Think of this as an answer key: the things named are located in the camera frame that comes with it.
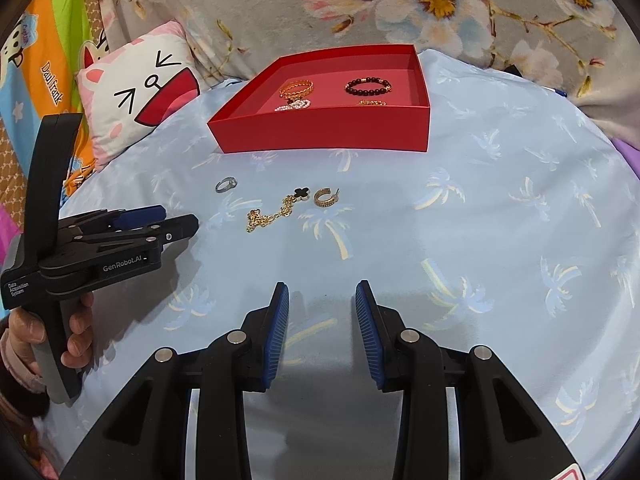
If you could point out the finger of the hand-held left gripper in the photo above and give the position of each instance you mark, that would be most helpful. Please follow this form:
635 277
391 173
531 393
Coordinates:
140 216
175 227

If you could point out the gold hoop earring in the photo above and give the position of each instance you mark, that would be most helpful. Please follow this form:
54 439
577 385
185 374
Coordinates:
320 202

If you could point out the white cat face pillow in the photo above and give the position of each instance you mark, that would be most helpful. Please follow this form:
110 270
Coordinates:
125 90

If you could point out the gold wrist watch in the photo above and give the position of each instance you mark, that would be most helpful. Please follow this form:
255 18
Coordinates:
372 103

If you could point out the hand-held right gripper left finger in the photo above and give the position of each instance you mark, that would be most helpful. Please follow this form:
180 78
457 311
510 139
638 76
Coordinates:
277 335

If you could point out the person's left forearm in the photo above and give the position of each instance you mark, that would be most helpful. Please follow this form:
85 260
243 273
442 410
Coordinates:
15 375

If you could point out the purple board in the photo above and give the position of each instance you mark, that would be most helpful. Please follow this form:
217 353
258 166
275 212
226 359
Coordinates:
631 157

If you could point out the person's left hand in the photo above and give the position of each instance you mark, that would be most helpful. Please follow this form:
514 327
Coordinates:
80 330

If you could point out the red cardboard box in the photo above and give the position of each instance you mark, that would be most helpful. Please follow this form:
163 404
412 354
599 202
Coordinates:
320 132

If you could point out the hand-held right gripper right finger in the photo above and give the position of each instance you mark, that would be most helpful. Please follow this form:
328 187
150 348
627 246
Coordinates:
367 335

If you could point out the grey floral blanket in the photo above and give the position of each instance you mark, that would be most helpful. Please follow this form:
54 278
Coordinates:
250 10

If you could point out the colourful cartoon sheet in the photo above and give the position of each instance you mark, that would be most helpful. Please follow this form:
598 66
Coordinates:
45 60

